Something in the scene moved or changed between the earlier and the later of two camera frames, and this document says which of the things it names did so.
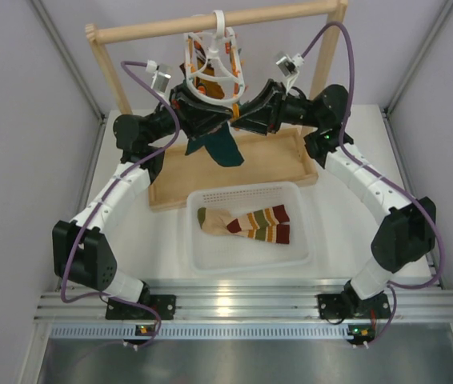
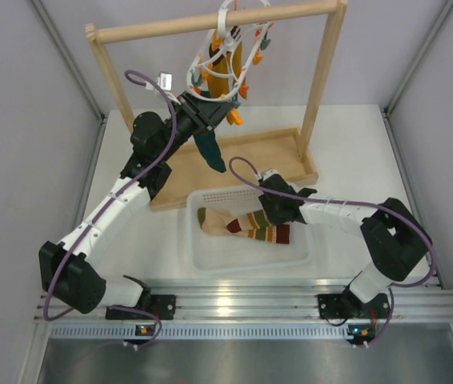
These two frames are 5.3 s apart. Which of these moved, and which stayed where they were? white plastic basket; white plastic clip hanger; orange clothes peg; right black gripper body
Moved: right black gripper body; white plastic clip hanger
Stayed: white plastic basket; orange clothes peg
